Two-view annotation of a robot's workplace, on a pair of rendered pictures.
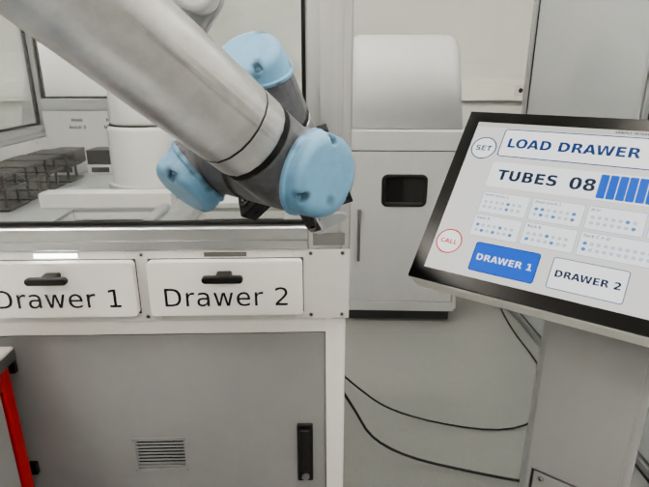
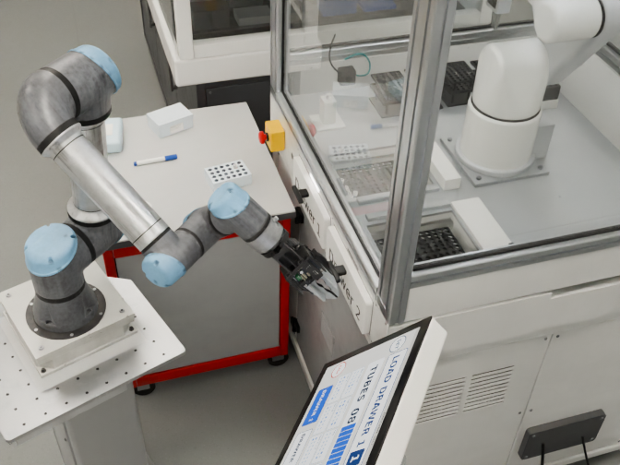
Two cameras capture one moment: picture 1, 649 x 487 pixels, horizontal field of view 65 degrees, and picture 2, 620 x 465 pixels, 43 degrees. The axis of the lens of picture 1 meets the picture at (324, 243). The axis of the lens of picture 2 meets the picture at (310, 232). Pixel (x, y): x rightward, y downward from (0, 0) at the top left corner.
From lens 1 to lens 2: 1.56 m
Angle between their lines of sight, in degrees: 65
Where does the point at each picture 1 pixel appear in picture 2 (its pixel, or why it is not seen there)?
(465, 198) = (363, 359)
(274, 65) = (215, 210)
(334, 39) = (400, 187)
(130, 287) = (322, 232)
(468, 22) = not seen: outside the picture
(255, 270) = (352, 283)
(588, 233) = (321, 436)
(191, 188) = not seen: hidden behind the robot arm
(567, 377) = not seen: outside the picture
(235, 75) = (126, 222)
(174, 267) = (333, 241)
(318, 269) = (376, 318)
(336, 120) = (394, 239)
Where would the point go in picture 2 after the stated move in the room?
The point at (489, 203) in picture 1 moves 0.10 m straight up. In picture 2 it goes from (356, 374) to (360, 339)
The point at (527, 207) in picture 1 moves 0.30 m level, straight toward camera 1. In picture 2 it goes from (347, 396) to (187, 377)
